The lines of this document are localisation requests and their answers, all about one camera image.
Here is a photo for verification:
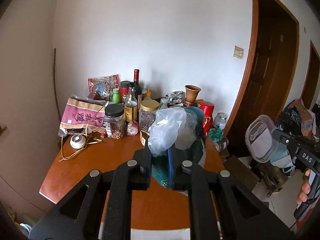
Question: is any clear plastic food container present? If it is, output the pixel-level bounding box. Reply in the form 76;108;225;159
245;114;279;163

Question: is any red thermos jug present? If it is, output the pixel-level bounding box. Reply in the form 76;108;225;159
201;101;214;137

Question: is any red wine bottle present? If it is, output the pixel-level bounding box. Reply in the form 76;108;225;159
133;69;142;109

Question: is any wall light switch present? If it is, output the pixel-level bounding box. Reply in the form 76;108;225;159
233;46;244;59

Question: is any pink paper gift bag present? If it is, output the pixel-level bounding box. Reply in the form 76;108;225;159
59;98;105;135

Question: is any small green bottle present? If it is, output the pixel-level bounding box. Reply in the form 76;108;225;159
112;88;122;104

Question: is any silver foil packet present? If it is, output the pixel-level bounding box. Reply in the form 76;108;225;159
165;91;185;106

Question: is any brown wooden door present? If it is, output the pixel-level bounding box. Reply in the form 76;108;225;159
227;0;299;158

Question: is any terracotta clay pot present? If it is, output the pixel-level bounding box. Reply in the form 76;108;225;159
185;85;201;103

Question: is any person's right hand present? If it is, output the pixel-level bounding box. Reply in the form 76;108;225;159
297;169;311;205

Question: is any black lid nut jar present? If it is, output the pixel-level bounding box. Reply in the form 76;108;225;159
103;103;125;139

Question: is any brown paper bag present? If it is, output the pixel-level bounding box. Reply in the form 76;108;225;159
139;131;150;147

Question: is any red black canister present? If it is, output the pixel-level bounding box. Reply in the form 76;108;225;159
120;81;130;102

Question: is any green and clear plastic bag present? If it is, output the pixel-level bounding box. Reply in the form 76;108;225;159
148;107;206;189

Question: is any green crumpled plastic bag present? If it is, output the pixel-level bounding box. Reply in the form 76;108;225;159
208;128;223;142

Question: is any orange cap squeeze bottle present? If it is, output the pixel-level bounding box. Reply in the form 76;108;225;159
144;88;151;100

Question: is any soy sauce glass bottle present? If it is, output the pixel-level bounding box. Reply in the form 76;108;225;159
124;82;138;122

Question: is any clear glass jar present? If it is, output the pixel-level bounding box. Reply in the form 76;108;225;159
213;113;227;130

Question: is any white round tape dispenser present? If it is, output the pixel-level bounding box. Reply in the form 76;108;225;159
70;134;86;150

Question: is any packaged nuts snack bag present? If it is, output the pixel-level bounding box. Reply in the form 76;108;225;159
88;74;120;101

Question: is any red white small can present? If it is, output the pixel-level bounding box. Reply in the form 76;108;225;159
126;121;139;136

